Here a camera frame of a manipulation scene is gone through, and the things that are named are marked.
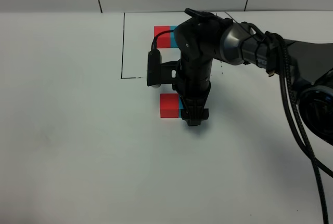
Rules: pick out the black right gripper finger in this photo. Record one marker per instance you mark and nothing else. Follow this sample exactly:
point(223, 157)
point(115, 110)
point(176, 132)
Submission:
point(194, 117)

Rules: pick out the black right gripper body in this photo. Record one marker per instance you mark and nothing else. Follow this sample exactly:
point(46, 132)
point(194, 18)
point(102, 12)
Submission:
point(192, 82)

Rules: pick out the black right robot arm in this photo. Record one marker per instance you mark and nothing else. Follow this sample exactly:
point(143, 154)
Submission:
point(205, 36)

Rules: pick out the template blue cube block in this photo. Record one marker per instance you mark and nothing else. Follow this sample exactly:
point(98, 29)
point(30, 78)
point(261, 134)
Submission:
point(173, 43)

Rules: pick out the template red cube block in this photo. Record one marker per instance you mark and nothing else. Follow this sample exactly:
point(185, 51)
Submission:
point(163, 40)

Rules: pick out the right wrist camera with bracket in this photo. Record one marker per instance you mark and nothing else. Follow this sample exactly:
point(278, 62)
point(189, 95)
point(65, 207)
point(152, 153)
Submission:
point(159, 73)

